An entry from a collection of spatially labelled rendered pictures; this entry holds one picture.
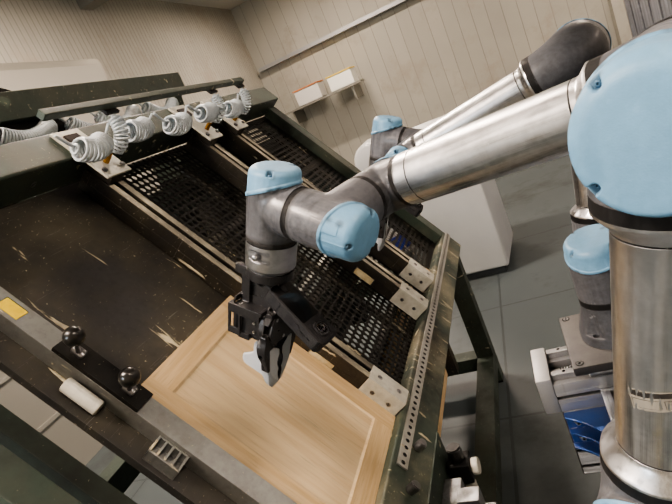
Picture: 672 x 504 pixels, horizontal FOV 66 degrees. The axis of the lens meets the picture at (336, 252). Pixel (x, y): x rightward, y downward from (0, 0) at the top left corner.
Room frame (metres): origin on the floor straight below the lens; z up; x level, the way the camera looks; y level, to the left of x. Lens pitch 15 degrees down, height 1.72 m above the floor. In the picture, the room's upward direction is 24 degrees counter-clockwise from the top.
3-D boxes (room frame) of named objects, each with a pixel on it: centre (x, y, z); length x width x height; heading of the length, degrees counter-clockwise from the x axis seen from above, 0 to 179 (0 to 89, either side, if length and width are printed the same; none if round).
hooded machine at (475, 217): (4.22, -1.12, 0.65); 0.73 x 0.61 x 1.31; 156
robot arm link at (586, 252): (1.00, -0.50, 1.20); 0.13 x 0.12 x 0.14; 145
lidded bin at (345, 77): (8.94, -1.26, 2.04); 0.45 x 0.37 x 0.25; 68
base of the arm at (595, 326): (0.99, -0.50, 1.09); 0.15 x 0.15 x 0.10
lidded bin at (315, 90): (9.17, -0.70, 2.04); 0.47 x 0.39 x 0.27; 68
